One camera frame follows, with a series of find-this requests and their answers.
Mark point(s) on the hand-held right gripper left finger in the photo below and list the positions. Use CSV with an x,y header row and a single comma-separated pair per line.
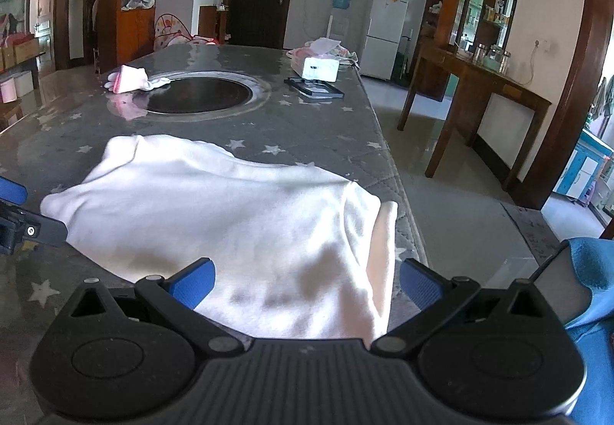
x,y
192,288

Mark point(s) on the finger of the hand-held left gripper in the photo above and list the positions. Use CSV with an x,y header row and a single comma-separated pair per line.
x,y
12,190
48,228

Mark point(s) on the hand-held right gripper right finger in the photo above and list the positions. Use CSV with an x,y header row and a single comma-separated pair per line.
x,y
422,288

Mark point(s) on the white shirt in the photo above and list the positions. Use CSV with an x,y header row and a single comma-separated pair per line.
x,y
240,214

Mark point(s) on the white storage bin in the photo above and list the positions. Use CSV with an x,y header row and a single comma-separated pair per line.
x,y
7,91

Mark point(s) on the grey floor rug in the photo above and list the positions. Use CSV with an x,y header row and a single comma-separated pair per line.
x,y
532,233

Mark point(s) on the cardboard box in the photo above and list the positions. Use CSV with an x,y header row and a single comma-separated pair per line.
x,y
26,51

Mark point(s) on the white glove with pink cuff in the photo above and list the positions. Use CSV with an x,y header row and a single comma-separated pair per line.
x,y
129,78

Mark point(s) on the blue cloth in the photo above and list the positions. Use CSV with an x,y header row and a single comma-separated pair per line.
x,y
595,271

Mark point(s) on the round black cooktop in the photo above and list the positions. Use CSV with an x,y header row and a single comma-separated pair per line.
x,y
201,94

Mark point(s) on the grey star-print table cover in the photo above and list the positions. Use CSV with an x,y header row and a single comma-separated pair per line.
x,y
312,127

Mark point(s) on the blue and white cabinet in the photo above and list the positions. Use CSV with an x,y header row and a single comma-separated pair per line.
x,y
578,170

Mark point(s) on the wooden console table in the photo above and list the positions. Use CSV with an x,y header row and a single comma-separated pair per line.
x,y
479,79

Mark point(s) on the pink play tent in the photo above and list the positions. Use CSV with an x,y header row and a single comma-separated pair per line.
x,y
170,29

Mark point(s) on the glass jar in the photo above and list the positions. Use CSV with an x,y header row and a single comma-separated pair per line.
x,y
493,56
479,54
504,61

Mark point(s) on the pink and white tissue box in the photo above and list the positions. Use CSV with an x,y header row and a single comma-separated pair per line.
x,y
320,69

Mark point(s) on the printed plastic bag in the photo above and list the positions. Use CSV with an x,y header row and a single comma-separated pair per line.
x,y
346,56

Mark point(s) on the white refrigerator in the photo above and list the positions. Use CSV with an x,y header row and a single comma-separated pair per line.
x,y
383,31

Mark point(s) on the small brown cabinet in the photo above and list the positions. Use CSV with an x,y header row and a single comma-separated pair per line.
x,y
211,22

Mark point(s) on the dark wooden display cabinet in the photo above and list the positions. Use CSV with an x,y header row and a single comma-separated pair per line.
x,y
453,7

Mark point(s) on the dark wooden doorway frame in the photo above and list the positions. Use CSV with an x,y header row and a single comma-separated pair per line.
x,y
575,70

